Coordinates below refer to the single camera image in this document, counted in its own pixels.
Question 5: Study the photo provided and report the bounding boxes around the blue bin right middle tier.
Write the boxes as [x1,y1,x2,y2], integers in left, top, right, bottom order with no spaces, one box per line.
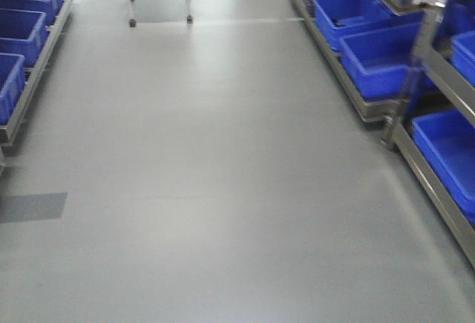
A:
[451,30,475,86]

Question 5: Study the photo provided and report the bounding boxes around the right shelf rack frame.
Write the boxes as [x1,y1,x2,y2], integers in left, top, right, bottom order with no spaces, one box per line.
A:
[291,0,474,261]

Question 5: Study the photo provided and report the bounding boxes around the blue bin right lower front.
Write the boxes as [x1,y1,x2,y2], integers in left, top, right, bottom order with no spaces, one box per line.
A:
[412,109,474,224]

